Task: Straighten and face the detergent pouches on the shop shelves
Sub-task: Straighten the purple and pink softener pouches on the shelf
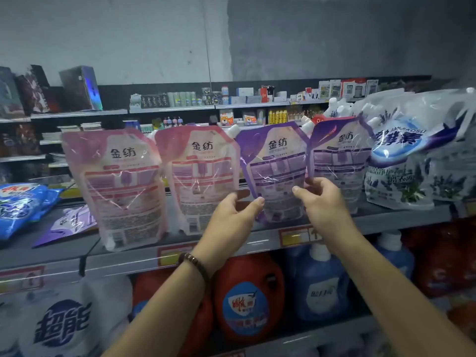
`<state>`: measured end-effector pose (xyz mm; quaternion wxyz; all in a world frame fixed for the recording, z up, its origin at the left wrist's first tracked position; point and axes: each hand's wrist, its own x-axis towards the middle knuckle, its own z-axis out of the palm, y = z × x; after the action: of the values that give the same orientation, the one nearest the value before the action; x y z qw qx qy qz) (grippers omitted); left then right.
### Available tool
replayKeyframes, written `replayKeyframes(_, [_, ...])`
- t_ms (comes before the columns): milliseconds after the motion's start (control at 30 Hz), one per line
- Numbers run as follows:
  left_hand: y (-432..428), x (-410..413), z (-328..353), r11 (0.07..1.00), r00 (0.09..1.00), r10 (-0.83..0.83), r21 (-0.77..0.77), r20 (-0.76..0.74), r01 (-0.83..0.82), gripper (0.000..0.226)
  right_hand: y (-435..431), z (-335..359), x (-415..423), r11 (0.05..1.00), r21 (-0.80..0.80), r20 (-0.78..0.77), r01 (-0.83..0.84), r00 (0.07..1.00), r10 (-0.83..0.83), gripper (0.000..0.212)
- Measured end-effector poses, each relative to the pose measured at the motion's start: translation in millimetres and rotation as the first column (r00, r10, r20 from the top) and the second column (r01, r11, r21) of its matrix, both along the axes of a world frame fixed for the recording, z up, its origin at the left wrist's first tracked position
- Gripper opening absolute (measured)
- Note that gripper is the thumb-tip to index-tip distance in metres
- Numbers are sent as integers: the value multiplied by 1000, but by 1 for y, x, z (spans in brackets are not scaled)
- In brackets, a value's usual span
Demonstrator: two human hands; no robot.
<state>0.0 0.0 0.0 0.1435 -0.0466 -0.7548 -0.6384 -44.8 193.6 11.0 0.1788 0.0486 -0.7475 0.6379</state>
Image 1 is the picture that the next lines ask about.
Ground white lavender detergent pouches group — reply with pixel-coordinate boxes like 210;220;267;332
323;87;476;213

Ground person's left forearm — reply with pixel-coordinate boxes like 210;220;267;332
104;256;217;357

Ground person's left hand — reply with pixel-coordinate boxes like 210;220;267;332
192;191;266;274

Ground red-framed price tag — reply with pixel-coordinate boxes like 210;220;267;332
280;226;322;248
157;242;199;268
0;265;47;296

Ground dark background shelf unit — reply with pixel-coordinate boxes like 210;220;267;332
0;74;432;183

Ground stacks of folded white packs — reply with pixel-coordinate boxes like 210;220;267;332
41;121;105;170

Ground pink softener pouch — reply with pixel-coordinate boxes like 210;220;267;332
155;124;242;237
61;128;168;252

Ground dark beaded bracelet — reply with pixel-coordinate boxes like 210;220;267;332
177;251;211;289

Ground grey metal shelf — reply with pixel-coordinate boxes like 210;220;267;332
0;185;476;357

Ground blue washing powder bags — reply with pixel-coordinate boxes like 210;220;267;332
0;182;62;241

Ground row of colourful boxes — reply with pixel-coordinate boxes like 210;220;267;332
0;122;42;159

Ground row of red detergent bottles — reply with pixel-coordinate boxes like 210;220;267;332
405;219;476;339

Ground row of small toiletry boxes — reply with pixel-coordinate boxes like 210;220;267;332
130;78;382;112

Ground row of boxed goods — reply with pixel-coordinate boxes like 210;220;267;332
0;64;104;119

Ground person's right forearm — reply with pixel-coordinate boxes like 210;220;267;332
335;228;476;357

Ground row of small bottles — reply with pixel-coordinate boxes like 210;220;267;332
122;108;332;134

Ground person's right hand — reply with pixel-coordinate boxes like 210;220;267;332
292;177;368;254

